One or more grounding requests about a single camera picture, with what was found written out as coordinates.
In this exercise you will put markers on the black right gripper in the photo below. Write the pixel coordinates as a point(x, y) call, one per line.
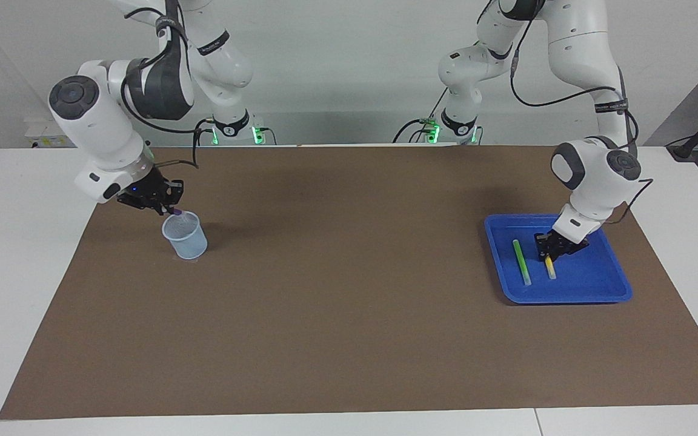
point(143, 189)

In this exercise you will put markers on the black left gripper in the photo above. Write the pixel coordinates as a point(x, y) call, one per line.
point(567, 245)

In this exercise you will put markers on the yellow pen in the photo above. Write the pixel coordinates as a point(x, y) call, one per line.
point(550, 269)

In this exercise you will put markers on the green pen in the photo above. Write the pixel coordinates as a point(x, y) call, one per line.
point(521, 263)

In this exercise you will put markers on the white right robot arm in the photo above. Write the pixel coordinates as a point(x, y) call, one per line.
point(100, 121)

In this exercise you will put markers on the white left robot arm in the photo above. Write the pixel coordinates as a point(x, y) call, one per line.
point(591, 175)

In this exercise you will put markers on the blue plastic tray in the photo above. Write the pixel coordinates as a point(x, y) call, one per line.
point(591, 278)

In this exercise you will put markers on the translucent plastic cup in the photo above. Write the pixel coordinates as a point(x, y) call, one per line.
point(188, 242)

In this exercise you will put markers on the white power box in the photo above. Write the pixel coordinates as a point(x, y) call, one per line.
point(55, 133)

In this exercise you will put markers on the brown table mat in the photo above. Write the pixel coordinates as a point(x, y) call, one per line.
point(325, 303)

